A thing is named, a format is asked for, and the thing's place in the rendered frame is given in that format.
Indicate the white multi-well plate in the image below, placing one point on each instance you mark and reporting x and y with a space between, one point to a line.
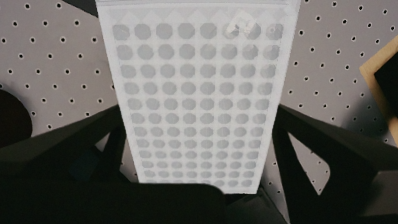
215 117

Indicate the brown bottle with blue cap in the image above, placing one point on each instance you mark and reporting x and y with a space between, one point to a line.
15 121

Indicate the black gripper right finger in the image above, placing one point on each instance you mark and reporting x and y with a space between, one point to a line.
363 180

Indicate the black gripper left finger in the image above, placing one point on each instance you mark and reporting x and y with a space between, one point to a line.
50 154

